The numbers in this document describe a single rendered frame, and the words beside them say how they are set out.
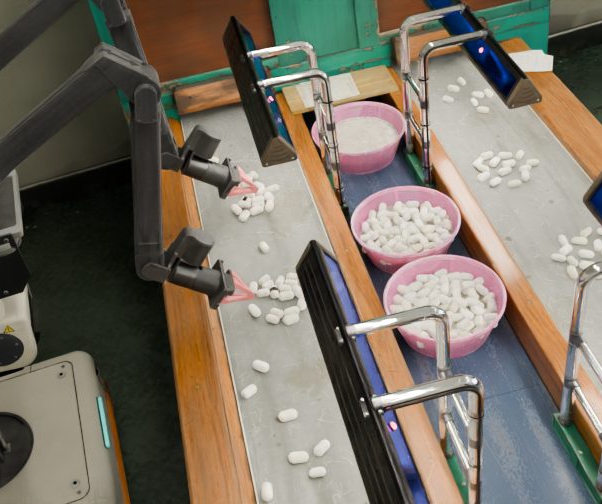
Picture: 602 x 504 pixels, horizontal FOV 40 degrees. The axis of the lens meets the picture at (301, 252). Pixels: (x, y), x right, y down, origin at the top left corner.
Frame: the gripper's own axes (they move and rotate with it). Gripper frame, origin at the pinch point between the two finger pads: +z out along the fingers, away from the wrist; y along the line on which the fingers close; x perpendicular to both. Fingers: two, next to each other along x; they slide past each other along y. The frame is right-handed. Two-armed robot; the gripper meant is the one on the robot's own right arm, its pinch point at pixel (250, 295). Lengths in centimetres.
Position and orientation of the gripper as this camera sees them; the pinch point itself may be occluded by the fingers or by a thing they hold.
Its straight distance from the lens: 185.2
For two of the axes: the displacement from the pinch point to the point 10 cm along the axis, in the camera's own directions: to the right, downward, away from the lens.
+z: 8.2, 3.1, 4.8
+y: -2.1, -6.2, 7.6
